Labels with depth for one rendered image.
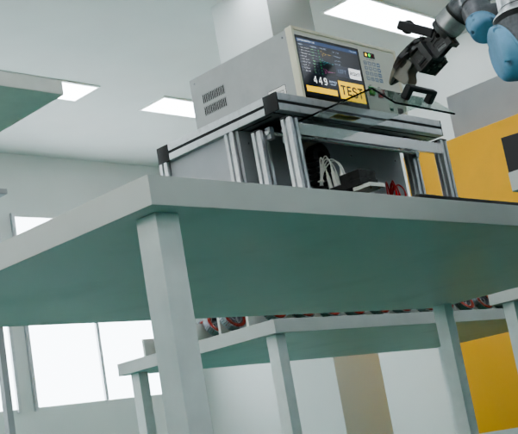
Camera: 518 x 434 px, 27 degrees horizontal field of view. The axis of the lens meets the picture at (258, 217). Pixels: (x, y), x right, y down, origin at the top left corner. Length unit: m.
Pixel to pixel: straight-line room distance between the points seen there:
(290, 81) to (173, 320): 1.15
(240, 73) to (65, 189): 7.49
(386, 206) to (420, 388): 7.03
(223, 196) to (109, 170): 8.88
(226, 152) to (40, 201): 7.43
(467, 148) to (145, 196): 5.04
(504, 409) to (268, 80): 4.05
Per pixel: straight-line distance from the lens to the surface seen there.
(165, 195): 1.69
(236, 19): 7.32
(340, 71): 2.83
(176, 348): 1.68
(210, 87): 2.91
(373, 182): 2.60
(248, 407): 10.41
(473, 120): 6.92
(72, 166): 10.39
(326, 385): 6.63
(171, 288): 1.70
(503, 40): 2.20
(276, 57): 2.76
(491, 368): 6.53
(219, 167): 2.68
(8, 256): 1.98
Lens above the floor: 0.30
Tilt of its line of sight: 12 degrees up
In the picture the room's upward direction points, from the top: 10 degrees counter-clockwise
